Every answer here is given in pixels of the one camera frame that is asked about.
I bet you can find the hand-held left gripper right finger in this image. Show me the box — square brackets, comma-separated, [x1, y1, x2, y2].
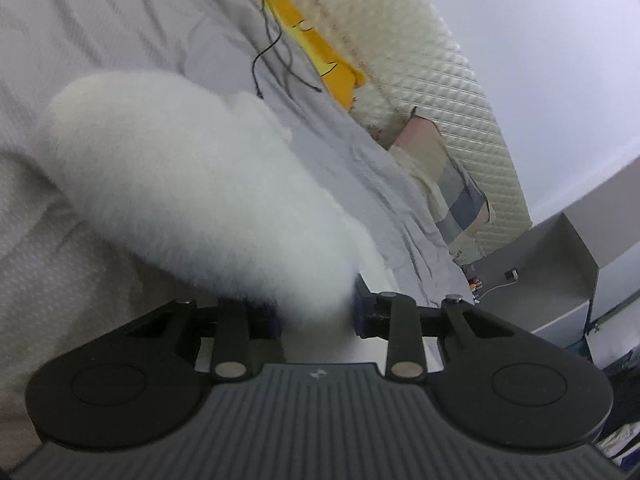
[352, 274, 526, 381]

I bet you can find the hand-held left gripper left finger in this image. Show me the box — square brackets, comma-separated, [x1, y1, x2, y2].
[122, 297, 284, 381]

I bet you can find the white blue striped sweater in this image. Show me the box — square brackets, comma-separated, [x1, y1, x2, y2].
[30, 71, 401, 332]

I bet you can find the cluster of small bottles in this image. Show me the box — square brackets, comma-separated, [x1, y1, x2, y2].
[462, 265, 486, 294]

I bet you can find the checked pillow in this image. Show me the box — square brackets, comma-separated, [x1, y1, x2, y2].
[389, 107, 496, 262]

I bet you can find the grey cabinet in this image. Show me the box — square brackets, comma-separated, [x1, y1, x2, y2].
[474, 155, 640, 362]

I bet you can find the cream quilted headboard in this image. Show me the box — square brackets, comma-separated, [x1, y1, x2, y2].
[252, 0, 534, 262]

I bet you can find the yellow pillow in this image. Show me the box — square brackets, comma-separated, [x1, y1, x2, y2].
[222, 0, 367, 111]

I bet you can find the grey bed sheet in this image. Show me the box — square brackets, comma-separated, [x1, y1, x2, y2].
[0, 0, 481, 461]

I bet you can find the white charger cable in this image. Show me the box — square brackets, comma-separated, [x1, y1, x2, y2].
[472, 277, 511, 306]

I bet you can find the thin black charging cable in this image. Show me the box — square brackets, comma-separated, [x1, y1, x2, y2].
[247, 0, 324, 99]

